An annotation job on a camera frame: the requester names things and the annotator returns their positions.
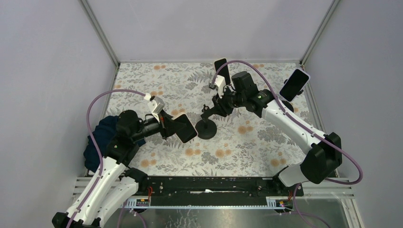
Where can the small black phone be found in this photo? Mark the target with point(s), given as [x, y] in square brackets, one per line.
[224, 72]

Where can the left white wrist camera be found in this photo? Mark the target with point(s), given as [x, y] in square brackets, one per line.
[155, 105]

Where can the lilac-cased phone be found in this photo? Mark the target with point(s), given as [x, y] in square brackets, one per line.
[294, 85]

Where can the floral table mat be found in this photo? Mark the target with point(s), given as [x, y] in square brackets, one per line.
[244, 144]

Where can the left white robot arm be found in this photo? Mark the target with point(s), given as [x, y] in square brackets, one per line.
[114, 181]

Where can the dark blue cloth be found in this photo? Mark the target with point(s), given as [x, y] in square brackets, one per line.
[102, 136]

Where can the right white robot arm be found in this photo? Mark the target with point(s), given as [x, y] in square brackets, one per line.
[322, 150]

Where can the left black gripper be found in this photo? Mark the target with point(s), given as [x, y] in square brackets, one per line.
[167, 126]

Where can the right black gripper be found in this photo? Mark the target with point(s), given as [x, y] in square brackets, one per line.
[220, 103]

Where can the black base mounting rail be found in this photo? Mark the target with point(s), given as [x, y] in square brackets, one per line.
[183, 191]

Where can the black round-base phone stand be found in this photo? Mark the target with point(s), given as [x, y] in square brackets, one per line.
[288, 105]

